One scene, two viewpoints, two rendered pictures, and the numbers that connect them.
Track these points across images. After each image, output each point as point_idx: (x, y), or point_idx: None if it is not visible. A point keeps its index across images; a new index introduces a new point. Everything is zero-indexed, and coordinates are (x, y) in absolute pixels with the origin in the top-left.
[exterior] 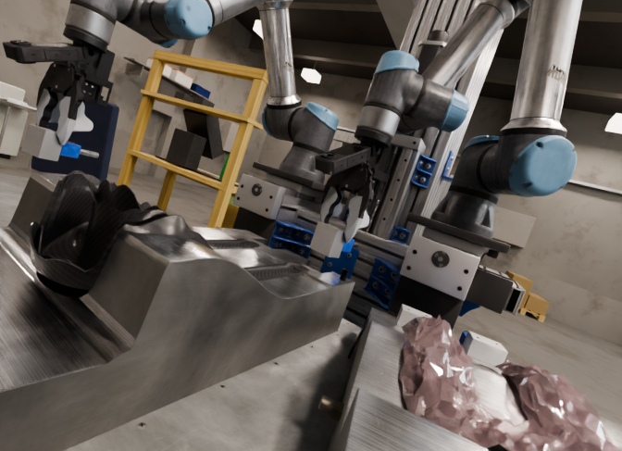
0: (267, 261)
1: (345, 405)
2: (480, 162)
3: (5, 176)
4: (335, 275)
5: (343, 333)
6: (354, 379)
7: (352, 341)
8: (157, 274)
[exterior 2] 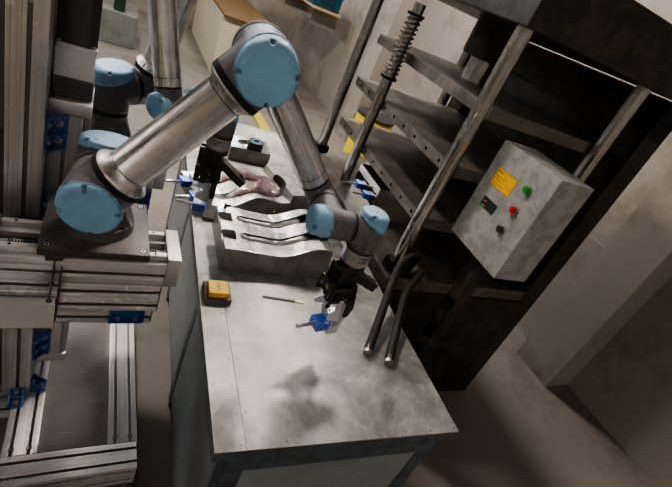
0: (252, 226)
1: (278, 205)
2: (143, 95)
3: (329, 431)
4: (223, 210)
5: (210, 223)
6: (276, 202)
7: (212, 220)
8: None
